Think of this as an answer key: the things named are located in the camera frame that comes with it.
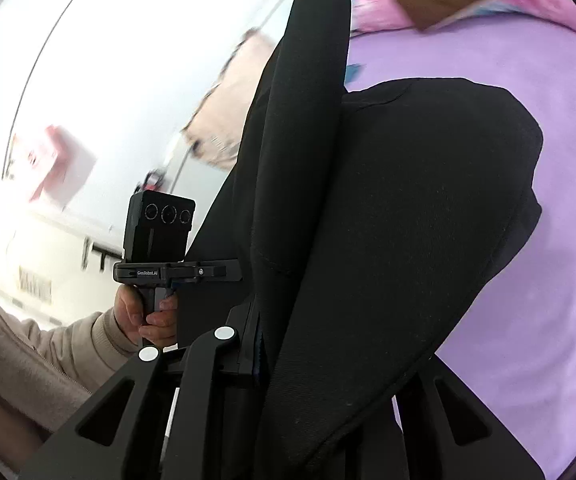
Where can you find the black zip jacket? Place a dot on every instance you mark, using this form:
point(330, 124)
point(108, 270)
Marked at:
point(365, 223)

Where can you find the beige sleeve left forearm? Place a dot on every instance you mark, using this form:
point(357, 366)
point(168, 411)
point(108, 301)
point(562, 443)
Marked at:
point(46, 375)

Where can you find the person's left hand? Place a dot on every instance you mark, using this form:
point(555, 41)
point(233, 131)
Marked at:
point(159, 327)

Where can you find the beige pillow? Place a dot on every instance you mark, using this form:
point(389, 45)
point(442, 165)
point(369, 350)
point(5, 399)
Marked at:
point(215, 130)

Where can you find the teal orange print pillowcase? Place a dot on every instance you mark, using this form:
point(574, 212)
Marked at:
point(352, 72)

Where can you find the purple bed sheet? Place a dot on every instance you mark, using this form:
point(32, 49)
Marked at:
point(497, 399)

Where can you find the black camera box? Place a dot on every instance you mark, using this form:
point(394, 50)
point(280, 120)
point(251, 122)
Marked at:
point(157, 227)

